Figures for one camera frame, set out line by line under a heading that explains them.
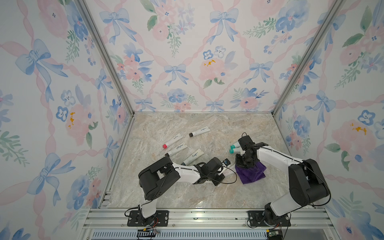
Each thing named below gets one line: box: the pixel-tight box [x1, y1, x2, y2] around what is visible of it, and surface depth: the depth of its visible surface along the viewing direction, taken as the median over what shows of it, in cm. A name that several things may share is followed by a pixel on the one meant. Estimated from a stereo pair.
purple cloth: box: [235, 162, 267, 184], surface depth 87 cm
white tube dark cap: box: [165, 142, 188, 157], surface depth 100 cm
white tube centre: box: [181, 148, 205, 166], surface depth 97 cm
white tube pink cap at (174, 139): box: [162, 133, 184, 149], surface depth 105 cm
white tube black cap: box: [189, 126, 211, 137], surface depth 110 cm
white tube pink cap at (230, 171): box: [222, 164, 237, 178], surface depth 90 cm
